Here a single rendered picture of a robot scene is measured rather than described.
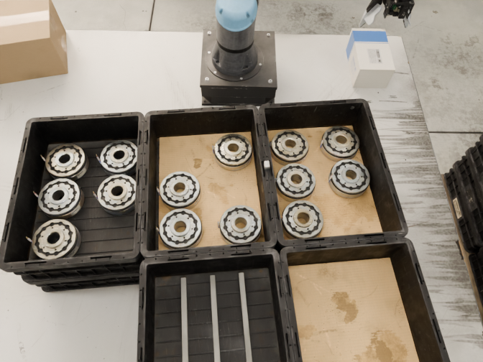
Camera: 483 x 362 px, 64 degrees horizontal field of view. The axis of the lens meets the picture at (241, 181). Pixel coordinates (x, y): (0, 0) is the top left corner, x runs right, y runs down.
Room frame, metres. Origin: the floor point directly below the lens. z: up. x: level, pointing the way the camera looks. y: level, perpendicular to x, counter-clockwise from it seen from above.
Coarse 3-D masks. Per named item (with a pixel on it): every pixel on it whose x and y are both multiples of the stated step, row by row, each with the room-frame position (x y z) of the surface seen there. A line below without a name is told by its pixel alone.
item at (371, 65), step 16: (352, 32) 1.15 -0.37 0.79; (368, 32) 1.15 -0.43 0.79; (384, 32) 1.15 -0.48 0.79; (352, 48) 1.09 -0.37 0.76; (368, 48) 1.07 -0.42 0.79; (384, 48) 1.07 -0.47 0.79; (352, 64) 1.04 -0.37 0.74; (368, 64) 0.99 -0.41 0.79; (384, 64) 1.00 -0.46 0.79; (352, 80) 0.99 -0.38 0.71; (368, 80) 0.97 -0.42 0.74; (384, 80) 0.97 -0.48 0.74
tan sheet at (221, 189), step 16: (160, 144) 0.60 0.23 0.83; (176, 144) 0.60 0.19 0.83; (192, 144) 0.61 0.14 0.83; (208, 144) 0.61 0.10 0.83; (160, 160) 0.55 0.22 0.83; (176, 160) 0.55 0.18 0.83; (192, 160) 0.56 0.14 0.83; (208, 160) 0.56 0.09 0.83; (160, 176) 0.50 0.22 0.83; (208, 176) 0.51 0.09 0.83; (224, 176) 0.51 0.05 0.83; (240, 176) 0.51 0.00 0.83; (256, 176) 0.52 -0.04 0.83; (208, 192) 0.46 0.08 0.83; (224, 192) 0.46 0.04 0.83; (240, 192) 0.46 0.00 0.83; (256, 192) 0.47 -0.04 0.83; (160, 208) 0.41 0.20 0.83; (192, 208) 0.41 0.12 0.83; (208, 208) 0.41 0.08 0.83; (224, 208) 0.42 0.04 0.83; (256, 208) 0.42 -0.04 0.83; (208, 224) 0.37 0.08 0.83; (240, 224) 0.37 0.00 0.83; (160, 240) 0.32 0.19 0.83; (208, 240) 0.33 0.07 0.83
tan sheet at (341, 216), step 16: (320, 128) 0.69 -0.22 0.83; (352, 128) 0.69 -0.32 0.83; (272, 160) 0.57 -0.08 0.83; (304, 160) 0.57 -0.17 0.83; (320, 160) 0.58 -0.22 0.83; (320, 176) 0.52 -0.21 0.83; (320, 192) 0.47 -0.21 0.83; (368, 192) 0.48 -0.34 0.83; (320, 208) 0.43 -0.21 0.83; (336, 208) 0.43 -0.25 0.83; (352, 208) 0.43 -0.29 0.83; (368, 208) 0.43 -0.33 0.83; (336, 224) 0.39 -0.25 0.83; (352, 224) 0.39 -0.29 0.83; (368, 224) 0.39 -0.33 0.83
